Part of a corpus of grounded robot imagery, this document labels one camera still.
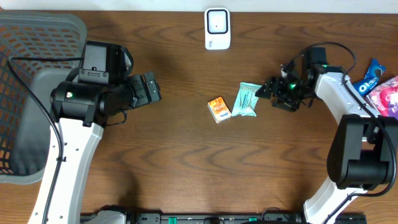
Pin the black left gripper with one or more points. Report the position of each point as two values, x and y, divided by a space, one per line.
144 90

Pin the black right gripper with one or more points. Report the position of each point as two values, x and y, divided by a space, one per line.
278 83

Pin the teal wipes packet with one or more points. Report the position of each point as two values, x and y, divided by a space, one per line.
246 100

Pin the orange tissue pack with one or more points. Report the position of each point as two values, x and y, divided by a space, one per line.
219 110

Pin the blue Oreo packet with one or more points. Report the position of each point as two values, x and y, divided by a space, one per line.
371 78

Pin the red purple snack packet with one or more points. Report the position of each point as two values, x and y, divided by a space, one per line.
384 98

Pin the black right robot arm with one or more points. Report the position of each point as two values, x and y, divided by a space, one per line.
362 158

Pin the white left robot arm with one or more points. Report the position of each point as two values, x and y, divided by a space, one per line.
80 112

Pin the grey plastic basket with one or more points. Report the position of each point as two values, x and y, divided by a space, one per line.
36 52

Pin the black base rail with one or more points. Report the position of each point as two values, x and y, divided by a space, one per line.
272 216

